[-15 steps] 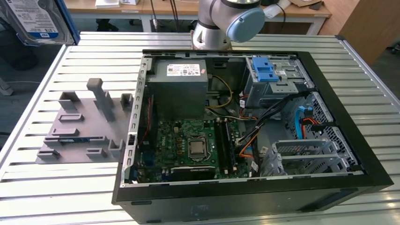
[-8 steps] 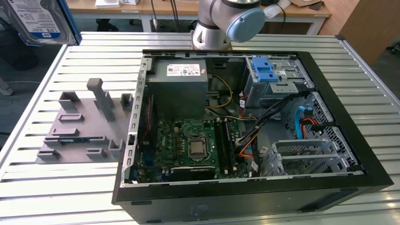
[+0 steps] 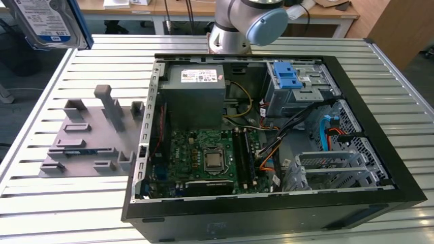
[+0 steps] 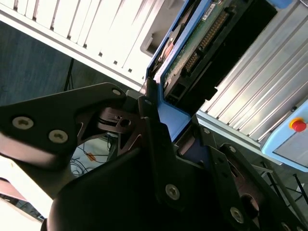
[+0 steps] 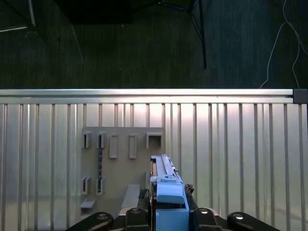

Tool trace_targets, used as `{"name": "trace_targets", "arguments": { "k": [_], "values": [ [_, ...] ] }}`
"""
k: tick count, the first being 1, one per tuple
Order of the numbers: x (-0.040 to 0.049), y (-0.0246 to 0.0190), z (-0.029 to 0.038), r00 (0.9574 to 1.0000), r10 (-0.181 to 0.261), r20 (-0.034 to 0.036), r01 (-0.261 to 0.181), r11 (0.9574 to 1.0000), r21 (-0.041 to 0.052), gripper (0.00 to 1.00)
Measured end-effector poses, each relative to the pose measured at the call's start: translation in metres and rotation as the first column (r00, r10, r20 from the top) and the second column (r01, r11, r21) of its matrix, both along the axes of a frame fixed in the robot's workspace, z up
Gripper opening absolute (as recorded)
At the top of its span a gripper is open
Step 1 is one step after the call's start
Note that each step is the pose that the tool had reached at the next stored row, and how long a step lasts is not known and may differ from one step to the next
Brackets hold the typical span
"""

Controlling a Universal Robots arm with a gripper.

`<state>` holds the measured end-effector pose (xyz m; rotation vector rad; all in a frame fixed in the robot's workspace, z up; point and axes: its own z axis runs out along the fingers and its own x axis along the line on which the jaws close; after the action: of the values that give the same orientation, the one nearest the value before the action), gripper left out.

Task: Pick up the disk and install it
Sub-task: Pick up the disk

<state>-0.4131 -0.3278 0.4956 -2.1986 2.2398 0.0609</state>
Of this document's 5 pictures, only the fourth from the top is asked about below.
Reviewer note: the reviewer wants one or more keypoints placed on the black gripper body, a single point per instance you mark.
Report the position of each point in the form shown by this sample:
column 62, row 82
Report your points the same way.
column 108, row 204

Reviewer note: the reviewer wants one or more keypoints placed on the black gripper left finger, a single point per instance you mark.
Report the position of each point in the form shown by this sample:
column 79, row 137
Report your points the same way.
column 43, row 144

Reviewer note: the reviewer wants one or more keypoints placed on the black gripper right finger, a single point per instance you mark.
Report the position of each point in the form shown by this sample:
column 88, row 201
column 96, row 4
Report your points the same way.
column 217, row 168

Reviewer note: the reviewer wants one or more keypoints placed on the hard disk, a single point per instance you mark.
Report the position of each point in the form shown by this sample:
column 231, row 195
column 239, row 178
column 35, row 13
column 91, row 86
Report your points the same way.
column 192, row 48

